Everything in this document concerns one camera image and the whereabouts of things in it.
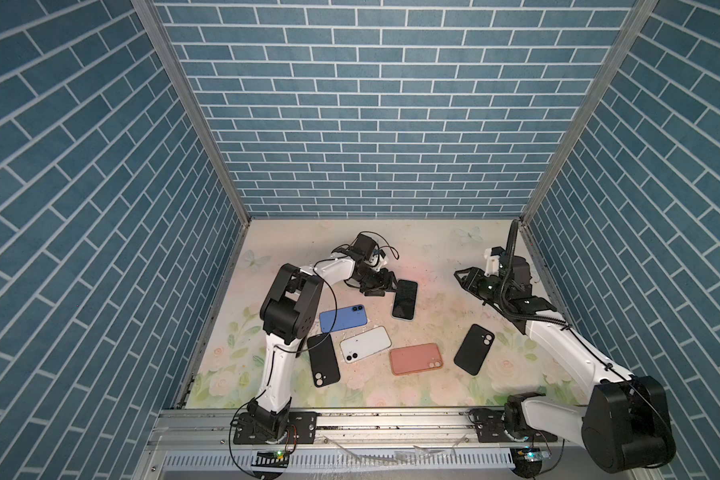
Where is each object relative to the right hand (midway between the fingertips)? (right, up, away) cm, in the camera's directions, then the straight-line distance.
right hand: (456, 271), depth 85 cm
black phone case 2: (-38, -26, 0) cm, 46 cm away
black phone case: (+6, -23, +2) cm, 24 cm away
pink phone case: (-11, -26, +2) cm, 28 cm away
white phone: (-26, -22, +4) cm, 35 cm away
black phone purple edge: (-13, -11, +15) cm, 23 cm away
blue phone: (-33, -16, +9) cm, 38 cm away
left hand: (-18, -7, +11) cm, 22 cm away
